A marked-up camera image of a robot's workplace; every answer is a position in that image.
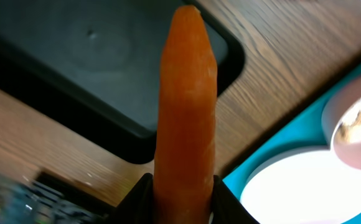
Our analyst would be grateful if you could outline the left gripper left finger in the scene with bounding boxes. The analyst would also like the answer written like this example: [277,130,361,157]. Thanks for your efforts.
[105,173,154,224]

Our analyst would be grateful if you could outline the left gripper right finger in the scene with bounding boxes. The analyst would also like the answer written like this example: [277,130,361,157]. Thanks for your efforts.
[211,175,258,224]

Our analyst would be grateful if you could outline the orange carrot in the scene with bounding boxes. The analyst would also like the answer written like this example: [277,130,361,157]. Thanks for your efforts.
[153,5,217,223]

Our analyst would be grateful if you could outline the white bowl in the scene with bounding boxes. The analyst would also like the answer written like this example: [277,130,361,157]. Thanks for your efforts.
[322,76,361,170]

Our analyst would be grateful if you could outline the white round plate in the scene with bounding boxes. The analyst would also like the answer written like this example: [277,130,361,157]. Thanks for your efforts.
[240,147,361,223]

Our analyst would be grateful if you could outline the black plastic tray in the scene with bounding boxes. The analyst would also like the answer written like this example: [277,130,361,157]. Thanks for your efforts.
[0,0,246,165]

